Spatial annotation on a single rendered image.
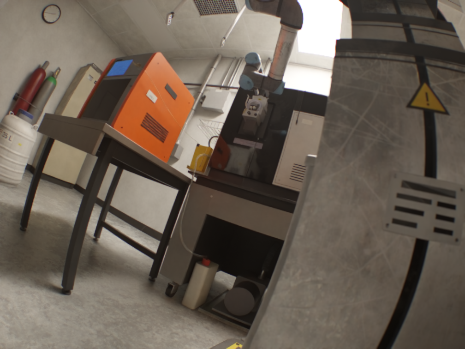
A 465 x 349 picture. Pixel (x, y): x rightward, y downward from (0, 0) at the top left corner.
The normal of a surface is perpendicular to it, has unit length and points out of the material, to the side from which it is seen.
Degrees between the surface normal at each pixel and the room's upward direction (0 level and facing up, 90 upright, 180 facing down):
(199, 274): 90
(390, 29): 90
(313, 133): 90
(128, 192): 90
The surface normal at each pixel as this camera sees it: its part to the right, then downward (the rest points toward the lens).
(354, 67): -0.49, -0.34
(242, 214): -0.27, -0.29
